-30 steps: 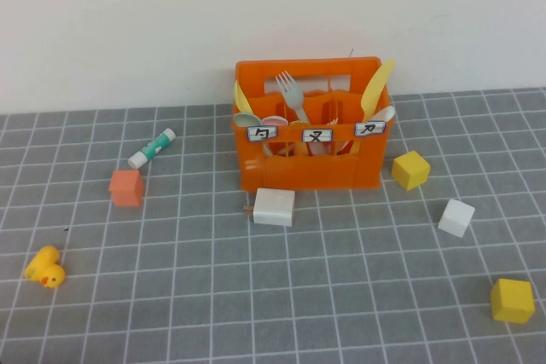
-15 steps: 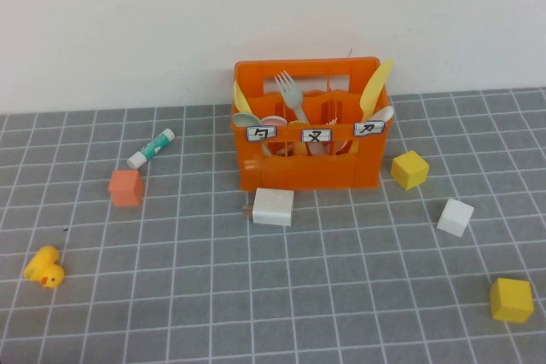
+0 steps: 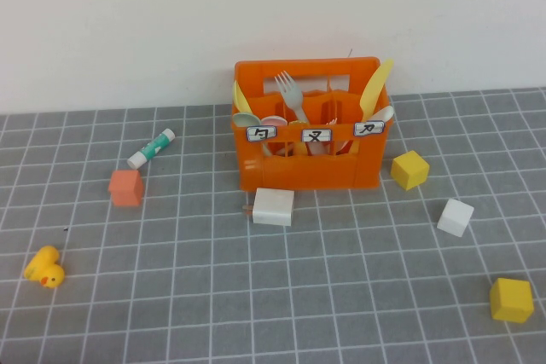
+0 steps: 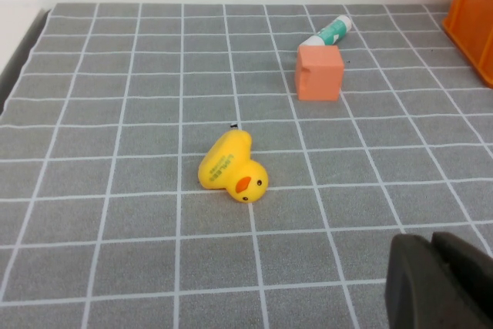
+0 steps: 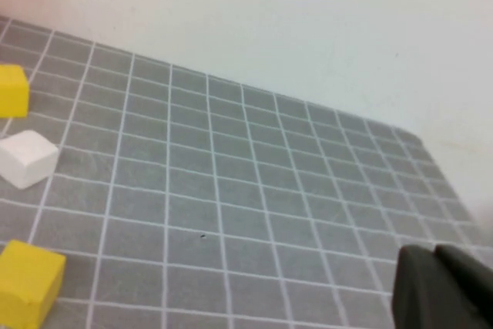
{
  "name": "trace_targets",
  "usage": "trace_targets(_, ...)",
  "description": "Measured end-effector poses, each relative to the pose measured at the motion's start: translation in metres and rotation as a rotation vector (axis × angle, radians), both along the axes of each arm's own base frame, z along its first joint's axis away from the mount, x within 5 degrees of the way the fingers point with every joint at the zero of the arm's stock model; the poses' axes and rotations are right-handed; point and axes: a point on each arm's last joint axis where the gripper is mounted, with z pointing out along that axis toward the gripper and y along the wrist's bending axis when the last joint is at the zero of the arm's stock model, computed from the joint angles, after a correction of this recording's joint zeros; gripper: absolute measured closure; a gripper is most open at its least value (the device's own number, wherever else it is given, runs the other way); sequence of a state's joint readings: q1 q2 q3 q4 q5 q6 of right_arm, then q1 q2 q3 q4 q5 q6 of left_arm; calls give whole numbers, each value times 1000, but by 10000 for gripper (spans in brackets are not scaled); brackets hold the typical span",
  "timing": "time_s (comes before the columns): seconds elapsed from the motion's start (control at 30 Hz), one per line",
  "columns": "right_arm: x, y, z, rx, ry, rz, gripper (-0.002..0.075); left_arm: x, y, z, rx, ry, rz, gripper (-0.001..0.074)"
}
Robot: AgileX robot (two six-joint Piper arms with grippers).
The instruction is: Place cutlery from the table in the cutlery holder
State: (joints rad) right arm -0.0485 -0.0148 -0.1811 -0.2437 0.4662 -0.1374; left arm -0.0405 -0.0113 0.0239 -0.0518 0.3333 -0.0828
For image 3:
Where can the grey plastic fork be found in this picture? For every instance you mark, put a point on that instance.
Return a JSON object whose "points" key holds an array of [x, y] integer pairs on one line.
{"points": [[294, 97]]}

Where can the yellow plastic spoon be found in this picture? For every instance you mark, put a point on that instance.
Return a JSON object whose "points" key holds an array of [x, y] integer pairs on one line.
{"points": [[241, 97]]}

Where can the white plastic knife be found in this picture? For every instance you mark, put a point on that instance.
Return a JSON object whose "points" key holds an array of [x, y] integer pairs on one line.
{"points": [[386, 113]]}

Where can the orange plastic cutlery holder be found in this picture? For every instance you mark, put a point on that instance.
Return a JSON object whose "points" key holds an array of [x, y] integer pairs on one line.
{"points": [[307, 174]]}

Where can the paper label reading 勺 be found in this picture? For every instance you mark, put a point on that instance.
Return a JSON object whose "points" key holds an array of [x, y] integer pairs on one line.
{"points": [[262, 134]]}

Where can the pink plastic spoon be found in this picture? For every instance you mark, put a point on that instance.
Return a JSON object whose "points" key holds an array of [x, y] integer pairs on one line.
{"points": [[273, 120]]}

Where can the grey-green plastic spoon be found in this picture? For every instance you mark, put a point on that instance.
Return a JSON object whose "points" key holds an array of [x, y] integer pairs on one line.
{"points": [[245, 120]]}

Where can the white charger plug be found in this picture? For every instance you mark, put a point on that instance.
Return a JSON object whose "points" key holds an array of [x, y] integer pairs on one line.
{"points": [[273, 208]]}

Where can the paper label reading 叉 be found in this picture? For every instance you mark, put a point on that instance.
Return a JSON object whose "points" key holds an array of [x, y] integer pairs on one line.
{"points": [[317, 135]]}

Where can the paper label reading 刀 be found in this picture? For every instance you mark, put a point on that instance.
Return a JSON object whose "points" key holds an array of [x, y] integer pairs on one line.
{"points": [[369, 128]]}

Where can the white green glue stick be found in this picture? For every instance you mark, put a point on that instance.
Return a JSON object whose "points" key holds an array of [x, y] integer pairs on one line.
{"points": [[151, 148]]}

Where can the yellow plastic knife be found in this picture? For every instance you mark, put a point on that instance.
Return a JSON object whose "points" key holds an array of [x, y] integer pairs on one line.
{"points": [[373, 87]]}

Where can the yellow cube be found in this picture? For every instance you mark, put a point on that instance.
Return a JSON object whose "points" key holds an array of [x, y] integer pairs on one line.
{"points": [[512, 300], [409, 170]]}

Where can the salmon orange cube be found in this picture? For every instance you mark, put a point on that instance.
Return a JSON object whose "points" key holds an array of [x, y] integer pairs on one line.
{"points": [[126, 191]]}

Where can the white cube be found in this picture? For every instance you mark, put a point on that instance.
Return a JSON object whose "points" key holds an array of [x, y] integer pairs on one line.
{"points": [[455, 217]]}

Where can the grey checkered tablecloth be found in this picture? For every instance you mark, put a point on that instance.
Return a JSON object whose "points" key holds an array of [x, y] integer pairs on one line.
{"points": [[162, 317]]}

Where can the yellow rubber duck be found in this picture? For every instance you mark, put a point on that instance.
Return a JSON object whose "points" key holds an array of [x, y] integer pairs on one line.
{"points": [[42, 268]]}

